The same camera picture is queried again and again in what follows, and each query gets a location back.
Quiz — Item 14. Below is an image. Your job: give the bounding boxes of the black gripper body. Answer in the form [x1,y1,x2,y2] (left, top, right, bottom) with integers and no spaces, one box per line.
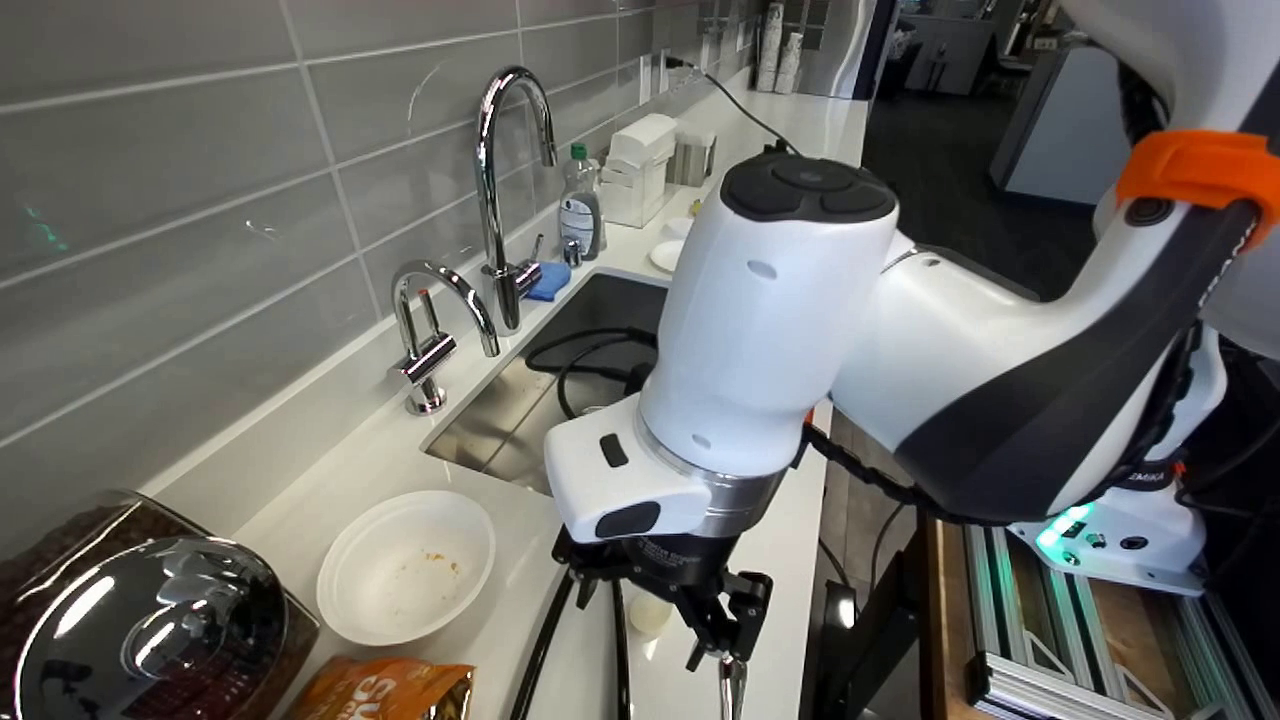
[623,522,777,625]

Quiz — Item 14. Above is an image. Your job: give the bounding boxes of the black looped cooking utensil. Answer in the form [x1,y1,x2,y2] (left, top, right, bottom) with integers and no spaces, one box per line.
[507,574,637,720]

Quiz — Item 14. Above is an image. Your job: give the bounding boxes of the white bowl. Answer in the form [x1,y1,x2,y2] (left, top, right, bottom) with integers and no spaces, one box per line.
[314,490,502,651]

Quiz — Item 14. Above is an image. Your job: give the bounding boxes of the metal spoon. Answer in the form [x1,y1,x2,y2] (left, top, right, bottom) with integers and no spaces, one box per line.
[718,656,751,720]

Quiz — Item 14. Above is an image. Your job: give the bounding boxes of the white plastic serving spoon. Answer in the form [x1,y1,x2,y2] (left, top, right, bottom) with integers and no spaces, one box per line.
[629,593,676,640]

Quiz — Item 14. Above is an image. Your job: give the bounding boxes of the wooden robot platform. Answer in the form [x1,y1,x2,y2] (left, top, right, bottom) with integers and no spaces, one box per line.
[918,511,992,720]

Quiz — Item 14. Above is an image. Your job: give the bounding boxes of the stainless steel sink basin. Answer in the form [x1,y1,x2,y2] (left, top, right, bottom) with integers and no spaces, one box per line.
[422,274,674,501]

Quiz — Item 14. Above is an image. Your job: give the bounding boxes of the small white plate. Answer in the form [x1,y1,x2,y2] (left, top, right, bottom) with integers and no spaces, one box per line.
[650,215,692,277]

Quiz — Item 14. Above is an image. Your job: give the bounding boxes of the orange snack bag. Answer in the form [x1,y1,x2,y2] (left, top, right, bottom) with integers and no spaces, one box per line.
[285,651,482,720]

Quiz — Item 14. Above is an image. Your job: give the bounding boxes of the blue sponge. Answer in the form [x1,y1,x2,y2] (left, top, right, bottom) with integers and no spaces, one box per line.
[519,261,578,304]

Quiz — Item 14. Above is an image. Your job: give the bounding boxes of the small chrome faucet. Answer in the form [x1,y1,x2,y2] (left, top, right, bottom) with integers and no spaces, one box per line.
[387,256,505,415]

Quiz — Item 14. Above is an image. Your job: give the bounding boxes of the bottle with green cap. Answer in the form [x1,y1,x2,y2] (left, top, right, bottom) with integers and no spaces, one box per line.
[552,137,607,270]

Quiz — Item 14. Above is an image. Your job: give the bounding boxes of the tall chrome gooseneck faucet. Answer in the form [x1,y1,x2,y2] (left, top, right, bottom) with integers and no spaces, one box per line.
[472,66,560,332]

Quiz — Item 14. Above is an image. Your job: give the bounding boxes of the silver metal holder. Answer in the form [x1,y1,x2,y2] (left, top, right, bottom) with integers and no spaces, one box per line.
[667,127,720,188]

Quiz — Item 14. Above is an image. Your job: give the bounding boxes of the white cup stack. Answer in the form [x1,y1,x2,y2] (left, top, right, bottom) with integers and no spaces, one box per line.
[751,0,784,98]
[777,24,808,98]

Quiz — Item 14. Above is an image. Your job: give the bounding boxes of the dark cooker with glass lid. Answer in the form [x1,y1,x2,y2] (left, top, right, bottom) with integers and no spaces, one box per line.
[0,494,326,720]

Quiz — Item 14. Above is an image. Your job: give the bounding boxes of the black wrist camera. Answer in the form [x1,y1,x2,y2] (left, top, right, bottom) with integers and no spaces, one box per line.
[552,528,637,579]

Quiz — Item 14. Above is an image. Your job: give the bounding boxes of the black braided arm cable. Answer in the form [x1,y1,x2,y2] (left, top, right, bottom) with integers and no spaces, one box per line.
[523,326,1280,536]

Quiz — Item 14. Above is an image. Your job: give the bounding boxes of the aluminium extrusion frame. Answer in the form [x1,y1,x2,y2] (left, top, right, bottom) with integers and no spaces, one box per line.
[964,523,1280,720]

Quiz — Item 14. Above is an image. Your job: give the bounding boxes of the black wall power cable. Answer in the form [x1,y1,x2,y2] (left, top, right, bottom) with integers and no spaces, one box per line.
[657,50,806,155]

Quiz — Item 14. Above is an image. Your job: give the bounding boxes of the orange cable strap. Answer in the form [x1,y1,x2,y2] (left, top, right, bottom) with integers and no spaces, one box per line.
[1116,125,1280,224]

